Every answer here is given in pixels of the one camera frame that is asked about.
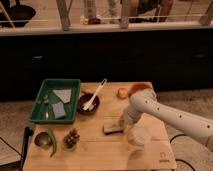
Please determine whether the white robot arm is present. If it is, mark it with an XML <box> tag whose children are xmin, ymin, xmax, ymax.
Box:
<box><xmin>119</xmin><ymin>88</ymin><xmax>213</xmax><ymax>152</ymax></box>

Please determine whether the black cable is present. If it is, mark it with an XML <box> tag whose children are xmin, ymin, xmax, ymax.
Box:
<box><xmin>169</xmin><ymin>133</ymin><xmax>201</xmax><ymax>171</ymax></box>

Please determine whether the grey square sponge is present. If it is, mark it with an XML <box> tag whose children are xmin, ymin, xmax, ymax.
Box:
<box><xmin>52</xmin><ymin>102</ymin><xmax>66</xmax><ymax>119</ymax></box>

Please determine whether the black clamp stand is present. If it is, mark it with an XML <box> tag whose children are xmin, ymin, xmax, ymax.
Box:
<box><xmin>19</xmin><ymin>127</ymin><xmax>34</xmax><ymax>171</ymax></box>

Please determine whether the dark brown bowl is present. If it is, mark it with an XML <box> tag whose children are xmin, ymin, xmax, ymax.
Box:
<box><xmin>77</xmin><ymin>93</ymin><xmax>101</xmax><ymax>116</ymax></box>

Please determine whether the clear plastic cup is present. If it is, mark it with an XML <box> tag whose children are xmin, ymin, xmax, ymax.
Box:
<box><xmin>127</xmin><ymin>126</ymin><xmax>151</xmax><ymax>147</ymax></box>

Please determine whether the orange bowl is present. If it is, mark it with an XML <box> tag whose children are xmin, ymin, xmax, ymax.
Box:
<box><xmin>129</xmin><ymin>83</ymin><xmax>151</xmax><ymax>95</ymax></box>

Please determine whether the green plastic tray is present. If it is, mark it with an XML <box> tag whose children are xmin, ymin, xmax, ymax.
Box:
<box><xmin>29</xmin><ymin>79</ymin><xmax>81</xmax><ymax>124</ymax></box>

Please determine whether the black whiteboard eraser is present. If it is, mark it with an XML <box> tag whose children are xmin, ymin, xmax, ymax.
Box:
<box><xmin>103</xmin><ymin>122</ymin><xmax>123</xmax><ymax>135</ymax></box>

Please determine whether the small metal bowl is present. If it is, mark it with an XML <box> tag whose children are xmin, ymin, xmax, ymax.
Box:
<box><xmin>34</xmin><ymin>132</ymin><xmax>52</xmax><ymax>149</ymax></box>

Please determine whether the small metal clip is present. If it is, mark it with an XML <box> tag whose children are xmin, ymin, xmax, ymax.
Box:
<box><xmin>43</xmin><ymin>95</ymin><xmax>49</xmax><ymax>105</ymax></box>

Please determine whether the pine cone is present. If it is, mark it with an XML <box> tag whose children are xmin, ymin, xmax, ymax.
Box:
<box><xmin>63</xmin><ymin>128</ymin><xmax>80</xmax><ymax>150</ymax></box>

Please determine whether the small yellow bread piece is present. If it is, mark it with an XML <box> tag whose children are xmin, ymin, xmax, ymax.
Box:
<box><xmin>117</xmin><ymin>88</ymin><xmax>129</xmax><ymax>99</ymax></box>

